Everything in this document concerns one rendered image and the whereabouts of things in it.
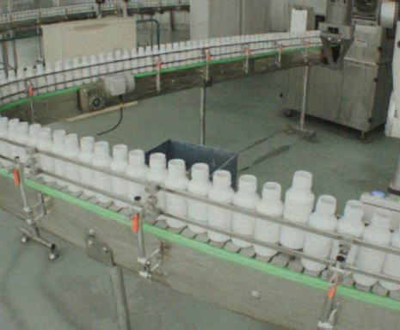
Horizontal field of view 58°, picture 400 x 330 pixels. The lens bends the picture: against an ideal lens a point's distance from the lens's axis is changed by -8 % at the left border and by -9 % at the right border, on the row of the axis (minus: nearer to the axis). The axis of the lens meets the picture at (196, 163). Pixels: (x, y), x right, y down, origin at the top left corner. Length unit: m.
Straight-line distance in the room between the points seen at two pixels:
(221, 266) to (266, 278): 0.11
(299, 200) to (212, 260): 0.26
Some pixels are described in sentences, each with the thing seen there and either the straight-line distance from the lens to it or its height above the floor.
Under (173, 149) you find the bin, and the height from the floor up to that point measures 0.91.
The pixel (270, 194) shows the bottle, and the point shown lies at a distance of 0.81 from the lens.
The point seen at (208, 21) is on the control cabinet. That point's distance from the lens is 6.81.
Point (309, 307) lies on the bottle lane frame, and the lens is 0.90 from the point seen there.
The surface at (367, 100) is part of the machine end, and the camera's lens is 4.45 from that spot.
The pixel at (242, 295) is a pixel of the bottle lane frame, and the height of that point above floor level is 0.89.
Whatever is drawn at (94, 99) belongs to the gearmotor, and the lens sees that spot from 2.34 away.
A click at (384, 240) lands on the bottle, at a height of 1.12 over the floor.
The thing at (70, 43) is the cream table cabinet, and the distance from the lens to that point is 4.87.
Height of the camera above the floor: 1.55
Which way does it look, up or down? 25 degrees down
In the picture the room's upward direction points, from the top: straight up
